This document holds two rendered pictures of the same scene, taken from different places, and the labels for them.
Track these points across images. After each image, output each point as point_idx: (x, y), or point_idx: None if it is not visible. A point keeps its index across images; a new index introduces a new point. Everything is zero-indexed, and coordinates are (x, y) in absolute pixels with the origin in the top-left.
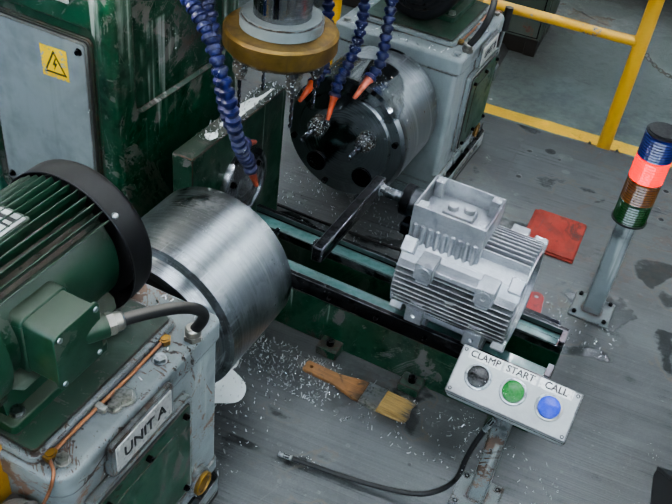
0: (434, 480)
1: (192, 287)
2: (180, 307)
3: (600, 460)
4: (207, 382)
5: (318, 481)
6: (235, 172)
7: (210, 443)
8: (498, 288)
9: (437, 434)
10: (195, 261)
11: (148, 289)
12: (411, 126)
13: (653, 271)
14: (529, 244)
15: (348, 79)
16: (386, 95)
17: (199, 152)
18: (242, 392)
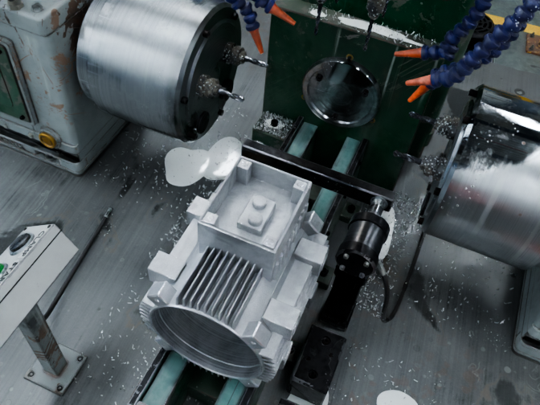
0: (79, 330)
1: (97, 17)
2: None
3: None
4: (42, 67)
5: (84, 239)
6: (323, 67)
7: (63, 128)
8: (161, 275)
9: (135, 336)
10: (114, 6)
11: None
12: (473, 198)
13: None
14: (218, 296)
15: (480, 97)
16: (479, 140)
17: (286, 7)
18: (177, 183)
